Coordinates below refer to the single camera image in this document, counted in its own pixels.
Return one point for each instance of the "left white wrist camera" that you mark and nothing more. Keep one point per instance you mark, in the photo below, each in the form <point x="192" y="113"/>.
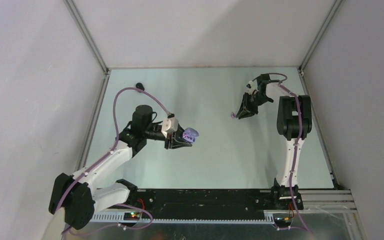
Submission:
<point x="169" y="125"/>

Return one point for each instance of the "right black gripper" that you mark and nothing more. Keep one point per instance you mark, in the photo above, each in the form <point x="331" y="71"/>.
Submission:
<point x="246" y="110"/>

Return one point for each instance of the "aluminium frame rail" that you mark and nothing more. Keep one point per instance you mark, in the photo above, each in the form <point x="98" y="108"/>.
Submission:
<point x="314" y="201"/>

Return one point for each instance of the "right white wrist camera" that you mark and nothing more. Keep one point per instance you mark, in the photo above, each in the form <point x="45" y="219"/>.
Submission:
<point x="252" y="87"/>

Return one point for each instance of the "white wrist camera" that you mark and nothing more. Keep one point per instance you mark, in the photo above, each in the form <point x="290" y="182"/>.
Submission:
<point x="252" y="87"/>
<point x="169" y="125"/>

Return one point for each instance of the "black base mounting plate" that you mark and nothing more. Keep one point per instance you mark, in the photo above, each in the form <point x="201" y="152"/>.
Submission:
<point x="210" y="204"/>

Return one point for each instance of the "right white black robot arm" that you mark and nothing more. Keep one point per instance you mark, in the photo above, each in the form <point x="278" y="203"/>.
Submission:
<point x="293" y="122"/>

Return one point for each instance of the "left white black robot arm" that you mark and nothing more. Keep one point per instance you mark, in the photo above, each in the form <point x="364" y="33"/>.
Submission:
<point x="78" y="193"/>

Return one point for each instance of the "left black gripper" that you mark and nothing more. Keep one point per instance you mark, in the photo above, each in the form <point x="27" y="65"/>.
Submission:
<point x="175" y="145"/>

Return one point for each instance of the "black oval case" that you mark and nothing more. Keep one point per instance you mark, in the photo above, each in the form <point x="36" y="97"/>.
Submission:
<point x="139" y="87"/>

